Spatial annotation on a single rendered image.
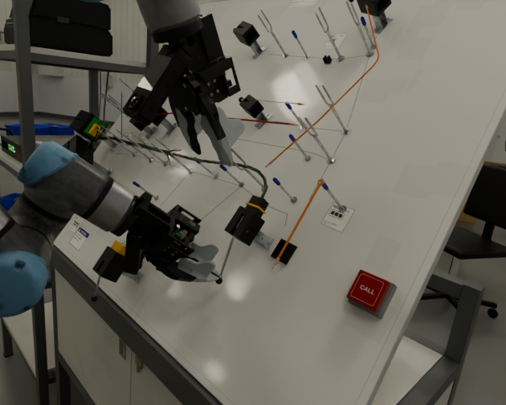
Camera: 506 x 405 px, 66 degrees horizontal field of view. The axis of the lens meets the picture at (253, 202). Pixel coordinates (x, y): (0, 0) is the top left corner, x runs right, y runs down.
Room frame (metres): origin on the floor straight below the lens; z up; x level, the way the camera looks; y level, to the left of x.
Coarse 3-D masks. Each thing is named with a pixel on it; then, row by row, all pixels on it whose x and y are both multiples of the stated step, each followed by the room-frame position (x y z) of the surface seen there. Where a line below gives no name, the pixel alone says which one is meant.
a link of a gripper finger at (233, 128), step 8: (224, 112) 0.59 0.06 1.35; (224, 120) 0.59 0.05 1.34; (232, 120) 0.60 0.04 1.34; (240, 120) 0.61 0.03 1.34; (208, 128) 0.57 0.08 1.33; (224, 128) 0.59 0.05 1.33; (232, 128) 0.60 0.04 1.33; (240, 128) 0.60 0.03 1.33; (208, 136) 0.58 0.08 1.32; (232, 136) 0.59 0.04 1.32; (216, 144) 0.58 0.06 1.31; (224, 144) 0.57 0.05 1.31; (232, 144) 0.59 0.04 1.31; (216, 152) 0.59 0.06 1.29; (224, 152) 0.58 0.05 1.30; (224, 160) 0.59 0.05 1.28; (232, 160) 0.59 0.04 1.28
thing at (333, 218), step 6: (336, 204) 0.71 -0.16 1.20; (330, 210) 0.71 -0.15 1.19; (336, 210) 0.70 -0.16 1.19; (348, 210) 0.69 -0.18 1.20; (354, 210) 0.68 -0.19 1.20; (324, 216) 0.70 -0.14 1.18; (330, 216) 0.70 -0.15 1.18; (336, 216) 0.69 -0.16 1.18; (342, 216) 0.69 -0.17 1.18; (348, 216) 0.68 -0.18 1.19; (324, 222) 0.70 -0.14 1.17; (330, 222) 0.69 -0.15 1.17; (336, 222) 0.68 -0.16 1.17; (342, 222) 0.68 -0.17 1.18; (348, 222) 0.67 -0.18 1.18; (336, 228) 0.67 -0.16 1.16; (342, 228) 0.67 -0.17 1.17
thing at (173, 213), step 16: (144, 192) 0.59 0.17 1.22; (144, 208) 0.56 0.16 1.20; (176, 208) 0.61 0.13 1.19; (128, 224) 0.56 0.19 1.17; (144, 224) 0.58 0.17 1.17; (160, 224) 0.57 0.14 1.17; (176, 224) 0.60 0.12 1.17; (192, 224) 0.62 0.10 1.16; (144, 240) 0.59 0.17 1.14; (160, 240) 0.57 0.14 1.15; (176, 240) 0.56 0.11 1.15; (192, 240) 0.60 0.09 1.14; (160, 256) 0.59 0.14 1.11; (176, 256) 0.60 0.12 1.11
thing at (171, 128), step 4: (160, 112) 1.13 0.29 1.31; (164, 112) 1.12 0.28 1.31; (156, 116) 1.13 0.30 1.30; (160, 116) 1.12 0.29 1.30; (164, 116) 1.12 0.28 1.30; (156, 120) 1.12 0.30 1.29; (160, 120) 1.11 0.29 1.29; (164, 120) 1.17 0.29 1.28; (156, 124) 1.11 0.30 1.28; (164, 124) 1.17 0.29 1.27; (168, 124) 1.18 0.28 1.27; (176, 124) 1.18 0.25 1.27; (168, 128) 1.18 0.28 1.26; (172, 128) 1.18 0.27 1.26; (168, 132) 1.17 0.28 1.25; (172, 132) 1.17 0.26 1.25
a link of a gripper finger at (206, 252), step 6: (192, 246) 0.64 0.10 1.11; (198, 246) 0.64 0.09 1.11; (204, 246) 0.64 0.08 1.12; (210, 246) 0.64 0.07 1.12; (198, 252) 0.65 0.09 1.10; (204, 252) 0.65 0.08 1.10; (210, 252) 0.65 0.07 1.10; (216, 252) 0.65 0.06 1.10; (192, 258) 0.64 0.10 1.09; (198, 258) 0.65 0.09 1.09; (204, 258) 0.65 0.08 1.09; (210, 258) 0.65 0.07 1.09; (216, 270) 0.66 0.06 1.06
